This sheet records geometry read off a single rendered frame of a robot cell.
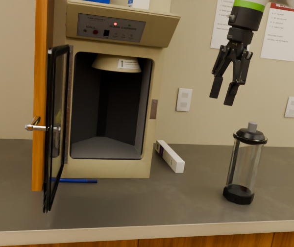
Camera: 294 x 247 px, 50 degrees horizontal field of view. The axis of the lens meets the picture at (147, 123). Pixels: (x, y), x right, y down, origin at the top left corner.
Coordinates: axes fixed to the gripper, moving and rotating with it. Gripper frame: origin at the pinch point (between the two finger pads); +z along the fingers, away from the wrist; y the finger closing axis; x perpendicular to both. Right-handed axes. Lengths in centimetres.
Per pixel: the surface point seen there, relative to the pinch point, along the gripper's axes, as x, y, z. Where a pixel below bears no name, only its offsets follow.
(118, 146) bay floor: -21.3, -25.2, 31.3
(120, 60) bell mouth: -29.8, -18.3, -2.2
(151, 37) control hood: -24.2, -10.2, -11.7
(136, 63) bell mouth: -23.4, -19.7, -1.9
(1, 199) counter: -62, -4, 41
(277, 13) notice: 55, -47, -35
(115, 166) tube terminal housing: -25.5, -13.0, 34.0
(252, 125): 8.9, 7.9, 7.2
